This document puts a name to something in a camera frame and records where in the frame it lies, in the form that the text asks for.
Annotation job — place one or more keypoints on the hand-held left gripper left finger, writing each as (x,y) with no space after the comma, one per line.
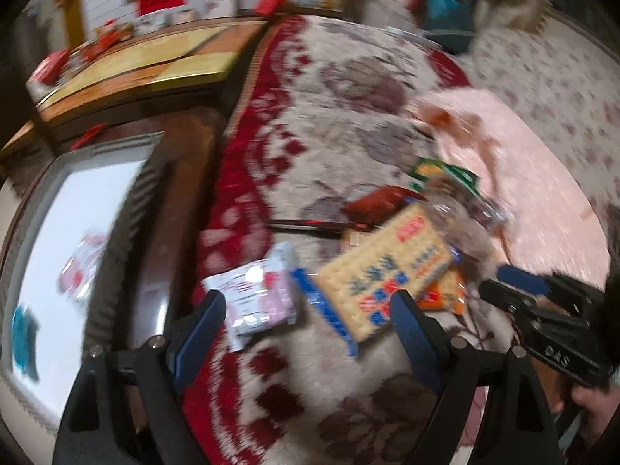
(206,322)

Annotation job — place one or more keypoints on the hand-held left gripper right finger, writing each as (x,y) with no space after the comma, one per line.
(411,332)

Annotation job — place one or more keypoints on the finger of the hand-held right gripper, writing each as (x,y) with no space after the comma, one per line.
(503,297)
(522,278)

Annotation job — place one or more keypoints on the pink white snack packet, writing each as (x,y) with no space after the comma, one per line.
(80,266)
(256,295)

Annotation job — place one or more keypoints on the yellow blue cracker packet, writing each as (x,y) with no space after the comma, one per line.
(382,273)

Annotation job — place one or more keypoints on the dark green cracker packet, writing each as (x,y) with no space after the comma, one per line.
(462,179)

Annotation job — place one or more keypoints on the white plastic tray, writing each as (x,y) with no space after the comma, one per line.
(72,232)

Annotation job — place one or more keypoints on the person's right hand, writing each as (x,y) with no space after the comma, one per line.
(593,411)

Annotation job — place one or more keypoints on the orange snack packet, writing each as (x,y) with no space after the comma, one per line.
(448,295)

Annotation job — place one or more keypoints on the clear snack packet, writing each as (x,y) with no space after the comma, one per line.
(460,225)

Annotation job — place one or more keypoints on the pink quilt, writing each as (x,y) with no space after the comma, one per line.
(528,179)

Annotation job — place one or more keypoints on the red brown snack packet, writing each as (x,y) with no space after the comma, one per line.
(382,203)

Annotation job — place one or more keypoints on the black red pen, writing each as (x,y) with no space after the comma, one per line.
(315,225)

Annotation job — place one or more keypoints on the bright green snack packet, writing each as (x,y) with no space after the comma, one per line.
(426,170)

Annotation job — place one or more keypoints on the blue snack packet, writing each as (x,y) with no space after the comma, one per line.
(24,344)

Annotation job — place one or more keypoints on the red floral blanket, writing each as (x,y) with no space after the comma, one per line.
(329,106)

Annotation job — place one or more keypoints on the wooden table with yellow top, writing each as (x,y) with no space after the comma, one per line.
(150,60)

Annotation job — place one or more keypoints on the teal plastic bag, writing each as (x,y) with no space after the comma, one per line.
(448,14)

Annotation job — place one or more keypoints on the red packets on table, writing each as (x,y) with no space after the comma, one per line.
(109,36)

